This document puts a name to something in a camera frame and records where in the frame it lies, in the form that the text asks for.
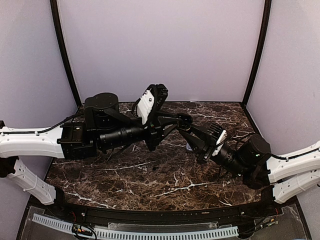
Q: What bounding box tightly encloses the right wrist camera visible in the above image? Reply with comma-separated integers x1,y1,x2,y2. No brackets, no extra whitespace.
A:
208,123,228,156

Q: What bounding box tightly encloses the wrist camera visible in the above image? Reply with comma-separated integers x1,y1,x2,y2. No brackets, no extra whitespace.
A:
131,83,168,128
208,123,228,156

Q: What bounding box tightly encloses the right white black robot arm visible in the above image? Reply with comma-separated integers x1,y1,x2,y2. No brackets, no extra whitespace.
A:
178,124,320,204

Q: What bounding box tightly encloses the left black frame post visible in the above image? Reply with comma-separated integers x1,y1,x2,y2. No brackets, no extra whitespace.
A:
49,0,82,107

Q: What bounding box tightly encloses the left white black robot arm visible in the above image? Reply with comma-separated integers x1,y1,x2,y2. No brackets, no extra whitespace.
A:
0,90,191,218

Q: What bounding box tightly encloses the right black frame post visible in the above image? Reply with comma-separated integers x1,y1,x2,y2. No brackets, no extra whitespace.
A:
241,0,272,109

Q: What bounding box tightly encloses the black earbud charging case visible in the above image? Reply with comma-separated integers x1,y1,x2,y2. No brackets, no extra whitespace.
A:
177,112,193,131

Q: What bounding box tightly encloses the purple earbud charging case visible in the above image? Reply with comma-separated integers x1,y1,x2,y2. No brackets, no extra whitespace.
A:
185,143,193,152

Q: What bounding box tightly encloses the white slotted cable duct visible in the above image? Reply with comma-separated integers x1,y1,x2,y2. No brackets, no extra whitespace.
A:
32,213,239,240

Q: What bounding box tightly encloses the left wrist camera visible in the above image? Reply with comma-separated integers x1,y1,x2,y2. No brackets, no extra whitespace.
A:
131,83,168,128

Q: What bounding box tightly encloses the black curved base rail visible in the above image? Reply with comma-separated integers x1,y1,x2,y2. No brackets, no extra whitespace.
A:
27,197,283,226

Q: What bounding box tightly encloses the black frame post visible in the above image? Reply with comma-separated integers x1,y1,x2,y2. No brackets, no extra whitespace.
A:
241,0,272,109
49,0,82,107

